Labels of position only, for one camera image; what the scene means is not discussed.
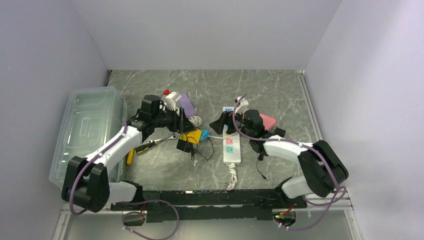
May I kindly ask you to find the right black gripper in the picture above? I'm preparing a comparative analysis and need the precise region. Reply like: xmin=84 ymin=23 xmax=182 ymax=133
xmin=209 ymin=107 xmax=253 ymax=140

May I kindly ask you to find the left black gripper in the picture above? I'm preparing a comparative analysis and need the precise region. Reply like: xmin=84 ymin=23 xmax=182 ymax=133
xmin=152 ymin=105 xmax=197 ymax=134

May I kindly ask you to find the white power cable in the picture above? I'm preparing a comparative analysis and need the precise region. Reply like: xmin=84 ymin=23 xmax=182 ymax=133
xmin=187 ymin=115 xmax=229 ymax=140

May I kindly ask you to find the yellow cube socket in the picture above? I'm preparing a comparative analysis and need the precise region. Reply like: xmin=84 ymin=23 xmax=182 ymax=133
xmin=179 ymin=129 xmax=202 ymax=145

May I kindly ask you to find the blue cube socket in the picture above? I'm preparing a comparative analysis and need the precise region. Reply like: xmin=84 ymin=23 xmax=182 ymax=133
xmin=199 ymin=129 xmax=210 ymax=141

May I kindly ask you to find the white long power strip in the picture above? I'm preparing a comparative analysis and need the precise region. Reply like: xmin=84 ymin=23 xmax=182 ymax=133
xmin=222 ymin=117 xmax=242 ymax=165

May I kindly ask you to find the pink triangular power strip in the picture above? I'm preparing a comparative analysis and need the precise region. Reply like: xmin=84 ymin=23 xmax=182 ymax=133
xmin=259 ymin=113 xmax=277 ymax=131

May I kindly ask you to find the black power adapter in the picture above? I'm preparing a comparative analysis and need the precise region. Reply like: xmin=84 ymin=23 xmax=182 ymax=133
xmin=274 ymin=127 xmax=286 ymax=138

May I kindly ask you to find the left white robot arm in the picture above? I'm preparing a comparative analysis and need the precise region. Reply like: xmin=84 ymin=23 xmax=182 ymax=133
xmin=61 ymin=94 xmax=197 ymax=215

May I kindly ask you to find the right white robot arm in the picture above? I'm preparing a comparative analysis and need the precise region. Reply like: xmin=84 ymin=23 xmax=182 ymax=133
xmin=209 ymin=109 xmax=349 ymax=208

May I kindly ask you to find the silver ratchet wrench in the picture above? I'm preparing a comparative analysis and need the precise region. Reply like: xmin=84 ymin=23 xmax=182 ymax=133
xmin=162 ymin=133 xmax=178 ymax=141

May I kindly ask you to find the purple flat box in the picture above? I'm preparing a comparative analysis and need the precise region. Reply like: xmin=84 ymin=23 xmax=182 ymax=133
xmin=179 ymin=92 xmax=197 ymax=118

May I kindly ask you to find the black cube adapter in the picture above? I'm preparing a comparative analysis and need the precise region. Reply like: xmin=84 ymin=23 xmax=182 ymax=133
xmin=176 ymin=139 xmax=193 ymax=153

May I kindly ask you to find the black yellow screwdriver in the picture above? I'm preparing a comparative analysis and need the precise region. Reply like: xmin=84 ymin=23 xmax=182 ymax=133
xmin=134 ymin=139 xmax=162 ymax=154

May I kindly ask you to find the yellow black small tool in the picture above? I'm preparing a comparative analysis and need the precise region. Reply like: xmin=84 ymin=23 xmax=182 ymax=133
xmin=126 ymin=149 xmax=135 ymax=165

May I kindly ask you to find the clear plastic storage bin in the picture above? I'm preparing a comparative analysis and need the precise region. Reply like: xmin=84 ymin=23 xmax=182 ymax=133
xmin=49 ymin=86 xmax=127 ymax=189

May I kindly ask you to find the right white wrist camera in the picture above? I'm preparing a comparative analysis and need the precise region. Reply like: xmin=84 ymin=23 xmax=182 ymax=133
xmin=233 ymin=96 xmax=249 ymax=114

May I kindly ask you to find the black base frame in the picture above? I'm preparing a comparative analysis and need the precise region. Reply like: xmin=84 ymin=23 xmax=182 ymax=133
xmin=110 ymin=188 xmax=307 ymax=223

